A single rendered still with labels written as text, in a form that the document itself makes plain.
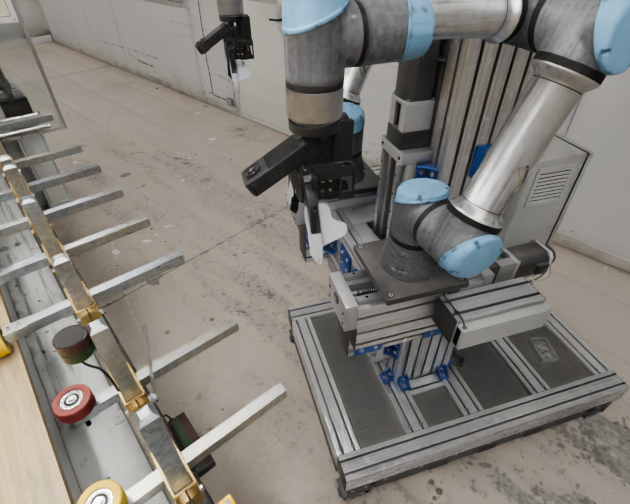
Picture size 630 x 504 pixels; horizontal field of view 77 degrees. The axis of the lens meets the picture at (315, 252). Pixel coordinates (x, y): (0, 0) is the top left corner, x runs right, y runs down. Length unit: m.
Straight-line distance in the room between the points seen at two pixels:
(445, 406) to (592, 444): 0.69
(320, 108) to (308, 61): 0.06
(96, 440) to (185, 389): 0.82
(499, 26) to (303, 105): 0.43
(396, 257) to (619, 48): 0.55
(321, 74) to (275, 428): 1.64
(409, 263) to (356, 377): 0.92
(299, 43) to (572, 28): 0.46
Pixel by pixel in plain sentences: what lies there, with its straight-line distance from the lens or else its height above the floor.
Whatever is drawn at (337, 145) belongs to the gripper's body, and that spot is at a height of 1.48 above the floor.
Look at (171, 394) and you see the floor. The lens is 2.11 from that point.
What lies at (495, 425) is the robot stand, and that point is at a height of 0.21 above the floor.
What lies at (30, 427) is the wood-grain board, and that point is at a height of 0.90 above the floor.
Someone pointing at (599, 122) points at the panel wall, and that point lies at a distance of 2.91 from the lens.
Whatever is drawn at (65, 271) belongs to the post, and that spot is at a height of 1.09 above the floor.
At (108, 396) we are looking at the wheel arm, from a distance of 1.11.
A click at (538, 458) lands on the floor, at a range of 2.09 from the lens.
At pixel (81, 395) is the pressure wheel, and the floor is 0.91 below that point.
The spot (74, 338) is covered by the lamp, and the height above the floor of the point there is 1.11.
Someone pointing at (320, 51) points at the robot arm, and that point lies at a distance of 0.51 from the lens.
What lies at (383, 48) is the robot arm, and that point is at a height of 1.60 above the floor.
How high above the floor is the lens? 1.72
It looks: 39 degrees down
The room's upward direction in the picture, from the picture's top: straight up
